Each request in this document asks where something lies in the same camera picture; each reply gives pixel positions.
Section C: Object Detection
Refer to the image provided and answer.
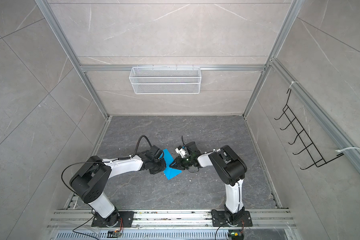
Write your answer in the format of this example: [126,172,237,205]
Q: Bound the aluminium front rail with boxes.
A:
[47,209,296,230]

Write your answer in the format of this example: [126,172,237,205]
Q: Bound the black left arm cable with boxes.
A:
[60,134,154,240]

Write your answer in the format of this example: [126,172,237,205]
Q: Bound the white wire mesh basket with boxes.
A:
[129,67,202,95]

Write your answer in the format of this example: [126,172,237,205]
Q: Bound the blue square paper sheet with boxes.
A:
[163,149,182,180]

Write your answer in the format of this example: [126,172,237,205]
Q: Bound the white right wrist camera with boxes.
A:
[175,146,188,158]

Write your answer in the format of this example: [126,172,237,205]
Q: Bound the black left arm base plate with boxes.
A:
[91,211,135,228]

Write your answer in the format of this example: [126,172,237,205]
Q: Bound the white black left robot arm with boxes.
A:
[70,146,166,219]

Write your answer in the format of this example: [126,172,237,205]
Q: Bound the black wire hook rack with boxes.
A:
[274,89,344,171]

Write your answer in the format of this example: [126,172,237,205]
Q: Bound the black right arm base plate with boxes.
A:
[211,209,253,227]

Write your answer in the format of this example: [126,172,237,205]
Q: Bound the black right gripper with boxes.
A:
[169,156,194,170]

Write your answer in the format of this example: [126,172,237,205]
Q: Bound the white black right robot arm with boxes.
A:
[170,142,248,216]

